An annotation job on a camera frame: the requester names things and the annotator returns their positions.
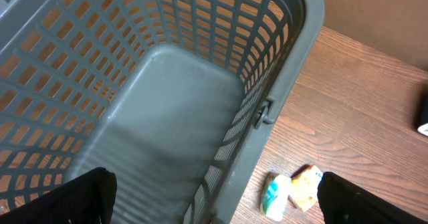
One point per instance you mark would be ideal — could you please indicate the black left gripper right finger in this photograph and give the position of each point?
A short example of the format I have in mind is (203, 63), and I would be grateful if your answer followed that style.
(343, 202)

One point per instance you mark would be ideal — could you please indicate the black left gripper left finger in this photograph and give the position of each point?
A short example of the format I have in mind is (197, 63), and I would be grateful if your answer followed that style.
(89, 198)

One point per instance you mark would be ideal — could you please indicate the orange small carton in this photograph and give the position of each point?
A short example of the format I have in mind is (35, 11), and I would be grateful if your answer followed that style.
(304, 187)

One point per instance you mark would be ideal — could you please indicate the teal white small carton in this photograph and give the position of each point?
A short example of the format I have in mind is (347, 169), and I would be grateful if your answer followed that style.
(274, 196)

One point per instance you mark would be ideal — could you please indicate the grey plastic mesh basket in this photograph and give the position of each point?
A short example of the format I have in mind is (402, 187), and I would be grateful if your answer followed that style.
(177, 98)

